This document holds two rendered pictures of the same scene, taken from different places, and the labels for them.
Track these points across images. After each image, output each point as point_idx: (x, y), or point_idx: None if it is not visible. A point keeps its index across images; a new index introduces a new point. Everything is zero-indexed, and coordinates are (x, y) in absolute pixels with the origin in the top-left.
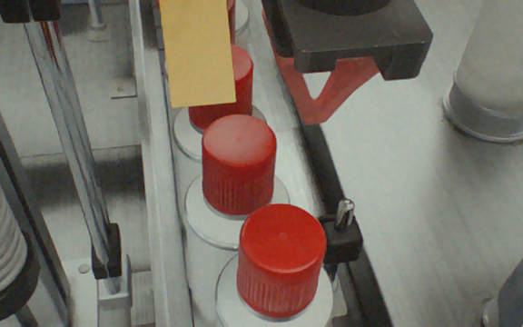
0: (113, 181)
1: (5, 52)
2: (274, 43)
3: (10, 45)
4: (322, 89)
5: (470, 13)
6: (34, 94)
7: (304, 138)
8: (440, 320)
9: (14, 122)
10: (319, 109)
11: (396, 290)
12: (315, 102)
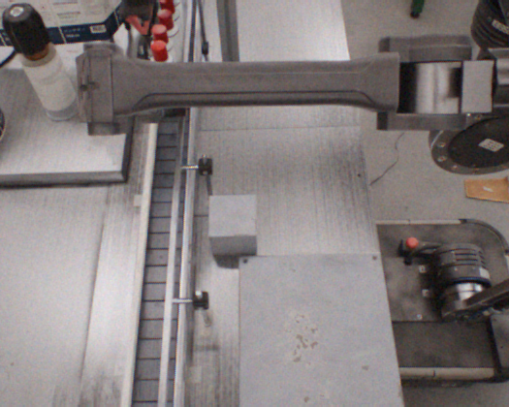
0: (209, 117)
1: (254, 183)
2: (152, 3)
3: (253, 187)
4: (140, 28)
5: (31, 157)
6: (240, 158)
7: (133, 128)
8: (124, 49)
9: (247, 144)
10: (143, 27)
11: (132, 56)
12: (143, 29)
